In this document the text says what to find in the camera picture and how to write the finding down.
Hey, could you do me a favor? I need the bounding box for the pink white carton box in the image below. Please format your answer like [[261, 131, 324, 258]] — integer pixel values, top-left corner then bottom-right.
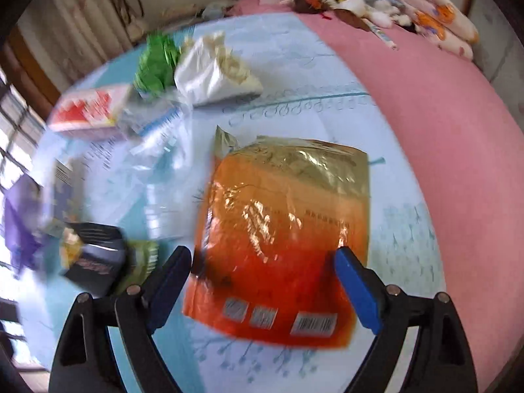
[[47, 83, 136, 142]]

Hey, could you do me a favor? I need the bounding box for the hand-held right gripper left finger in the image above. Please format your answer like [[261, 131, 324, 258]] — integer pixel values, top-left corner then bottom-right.
[[49, 246, 193, 393]]

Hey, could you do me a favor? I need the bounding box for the light blue printed blanket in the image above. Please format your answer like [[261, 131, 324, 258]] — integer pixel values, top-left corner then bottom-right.
[[16, 12, 447, 393]]

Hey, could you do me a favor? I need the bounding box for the pink bed sheet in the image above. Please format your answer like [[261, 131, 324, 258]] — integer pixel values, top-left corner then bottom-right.
[[227, 0, 524, 393]]

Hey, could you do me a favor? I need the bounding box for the dark blue printed packet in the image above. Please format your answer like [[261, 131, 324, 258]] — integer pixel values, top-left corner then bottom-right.
[[41, 159, 83, 238]]

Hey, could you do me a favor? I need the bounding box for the window with metal grille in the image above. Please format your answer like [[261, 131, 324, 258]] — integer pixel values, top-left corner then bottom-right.
[[0, 69, 46, 336]]

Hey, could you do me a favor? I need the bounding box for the pale green snack wrapper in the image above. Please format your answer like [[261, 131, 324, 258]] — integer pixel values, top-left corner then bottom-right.
[[117, 239, 160, 291]]

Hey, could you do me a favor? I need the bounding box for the beige curtain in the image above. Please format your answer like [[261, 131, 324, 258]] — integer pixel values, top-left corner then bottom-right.
[[20, 0, 144, 95]]

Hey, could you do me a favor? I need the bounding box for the white crumpled paper bag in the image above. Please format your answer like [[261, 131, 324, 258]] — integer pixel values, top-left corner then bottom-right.
[[174, 32, 265, 107]]

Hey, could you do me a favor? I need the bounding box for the purple wrapper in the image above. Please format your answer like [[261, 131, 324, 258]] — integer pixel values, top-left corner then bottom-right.
[[4, 174, 46, 275]]

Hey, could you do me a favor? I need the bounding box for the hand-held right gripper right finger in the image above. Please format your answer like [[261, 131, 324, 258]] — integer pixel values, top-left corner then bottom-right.
[[333, 246, 479, 393]]

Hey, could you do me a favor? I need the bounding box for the white plush toy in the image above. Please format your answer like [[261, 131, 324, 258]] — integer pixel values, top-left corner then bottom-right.
[[368, 0, 412, 29]]

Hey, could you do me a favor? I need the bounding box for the orange snack bag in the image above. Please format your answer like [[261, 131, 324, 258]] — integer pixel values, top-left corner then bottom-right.
[[182, 125, 371, 346]]

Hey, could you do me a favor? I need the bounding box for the green crumpled paper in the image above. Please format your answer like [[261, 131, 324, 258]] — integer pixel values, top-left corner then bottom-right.
[[134, 33, 183, 93]]

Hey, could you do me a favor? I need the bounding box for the clear plastic bag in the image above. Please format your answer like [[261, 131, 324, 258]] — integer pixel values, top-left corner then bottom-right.
[[119, 98, 197, 238]]

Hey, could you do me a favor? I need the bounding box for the white pen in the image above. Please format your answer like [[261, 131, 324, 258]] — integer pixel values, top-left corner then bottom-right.
[[368, 20, 398, 52]]

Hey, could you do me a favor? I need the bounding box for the brown plush toy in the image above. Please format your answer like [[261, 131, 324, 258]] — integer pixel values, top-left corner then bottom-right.
[[287, 0, 332, 13]]

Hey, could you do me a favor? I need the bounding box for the black yellow snack wrapper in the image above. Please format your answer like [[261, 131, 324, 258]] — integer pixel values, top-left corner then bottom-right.
[[61, 222, 127, 297]]

